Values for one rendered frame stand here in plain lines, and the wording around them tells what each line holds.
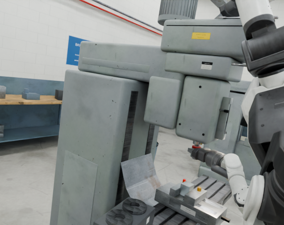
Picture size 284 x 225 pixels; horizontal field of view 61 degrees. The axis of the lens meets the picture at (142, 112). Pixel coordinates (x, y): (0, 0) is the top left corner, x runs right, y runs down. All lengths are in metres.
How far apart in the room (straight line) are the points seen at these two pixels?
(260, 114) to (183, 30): 0.65
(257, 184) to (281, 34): 0.43
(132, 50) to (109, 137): 0.51
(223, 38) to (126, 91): 0.55
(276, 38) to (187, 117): 0.59
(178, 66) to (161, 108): 0.23
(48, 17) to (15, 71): 1.29
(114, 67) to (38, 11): 4.09
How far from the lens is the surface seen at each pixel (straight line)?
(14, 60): 5.21
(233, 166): 1.11
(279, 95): 0.79
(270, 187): 0.60
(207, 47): 1.18
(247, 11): 0.87
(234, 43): 1.15
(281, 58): 0.79
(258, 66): 0.79
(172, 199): 1.36
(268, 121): 0.73
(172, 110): 1.24
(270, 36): 0.82
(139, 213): 0.92
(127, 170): 1.46
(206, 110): 1.19
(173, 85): 1.24
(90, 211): 1.59
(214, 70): 1.16
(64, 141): 1.66
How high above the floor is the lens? 1.59
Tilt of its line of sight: 9 degrees down
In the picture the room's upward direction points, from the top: 9 degrees clockwise
